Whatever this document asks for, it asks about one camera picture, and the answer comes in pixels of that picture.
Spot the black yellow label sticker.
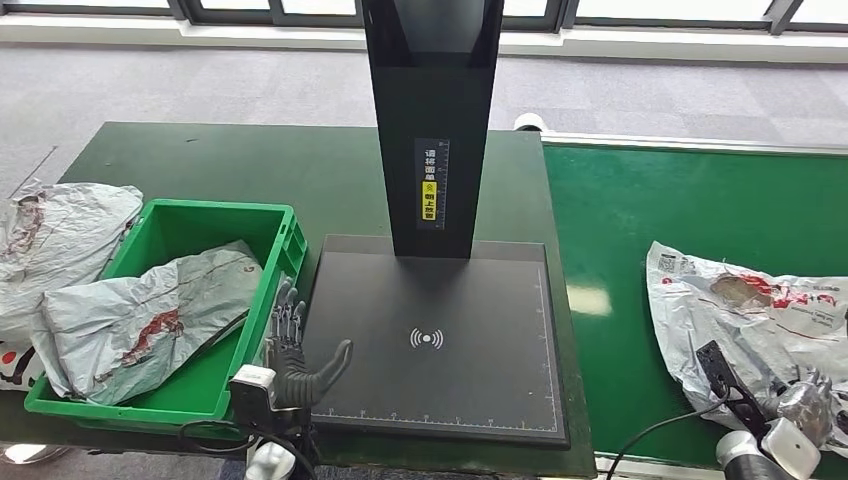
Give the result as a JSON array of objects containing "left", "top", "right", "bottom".
[{"left": 414, "top": 137, "right": 452, "bottom": 231}]

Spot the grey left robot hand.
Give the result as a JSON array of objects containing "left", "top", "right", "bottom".
[{"left": 264, "top": 278, "right": 354, "bottom": 412}]

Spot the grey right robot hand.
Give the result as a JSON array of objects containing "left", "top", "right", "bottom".
[{"left": 761, "top": 369, "right": 848, "bottom": 448}]

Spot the grey parcel bag red stripe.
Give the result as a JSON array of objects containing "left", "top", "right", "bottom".
[{"left": 31, "top": 239, "right": 265, "bottom": 407}]

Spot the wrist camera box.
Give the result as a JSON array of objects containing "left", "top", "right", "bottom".
[
  {"left": 228, "top": 364, "right": 278, "bottom": 429},
  {"left": 695, "top": 341, "right": 773, "bottom": 439}
]

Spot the grey parcel bag torn hole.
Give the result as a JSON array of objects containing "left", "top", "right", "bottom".
[{"left": 645, "top": 240, "right": 848, "bottom": 458}]

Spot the green conveyor belt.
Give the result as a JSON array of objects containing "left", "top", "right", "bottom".
[{"left": 513, "top": 112, "right": 848, "bottom": 480}]

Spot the black inbound scanner machine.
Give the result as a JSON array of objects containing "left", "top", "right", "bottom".
[{"left": 301, "top": 0, "right": 572, "bottom": 450}]

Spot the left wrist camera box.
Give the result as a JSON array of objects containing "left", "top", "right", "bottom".
[{"left": 228, "top": 364, "right": 278, "bottom": 429}]

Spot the green plastic crate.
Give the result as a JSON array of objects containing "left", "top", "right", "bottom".
[{"left": 24, "top": 198, "right": 309, "bottom": 442}]

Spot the white window sill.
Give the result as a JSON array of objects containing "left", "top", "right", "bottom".
[{"left": 0, "top": 14, "right": 848, "bottom": 66}]

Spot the white parcel bag black print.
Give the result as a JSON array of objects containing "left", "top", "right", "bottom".
[{"left": 0, "top": 341, "right": 42, "bottom": 392}]

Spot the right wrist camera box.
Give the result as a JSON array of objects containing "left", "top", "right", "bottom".
[{"left": 695, "top": 341, "right": 773, "bottom": 439}]

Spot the round silver metal base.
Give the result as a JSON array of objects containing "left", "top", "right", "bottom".
[{"left": 0, "top": 442, "right": 71, "bottom": 466}]

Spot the crumpled grey parcel bag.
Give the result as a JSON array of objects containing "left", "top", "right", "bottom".
[{"left": 0, "top": 178, "right": 144, "bottom": 346}]

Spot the dark window frame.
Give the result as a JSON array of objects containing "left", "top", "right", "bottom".
[{"left": 0, "top": 0, "right": 848, "bottom": 36}]

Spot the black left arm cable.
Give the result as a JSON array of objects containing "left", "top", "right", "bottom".
[{"left": 177, "top": 418, "right": 319, "bottom": 480}]

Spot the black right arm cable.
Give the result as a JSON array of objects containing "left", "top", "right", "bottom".
[{"left": 606, "top": 387, "right": 733, "bottom": 480}]

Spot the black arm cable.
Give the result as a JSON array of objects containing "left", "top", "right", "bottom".
[
  {"left": 177, "top": 418, "right": 319, "bottom": 480},
  {"left": 606, "top": 387, "right": 733, "bottom": 480}
]

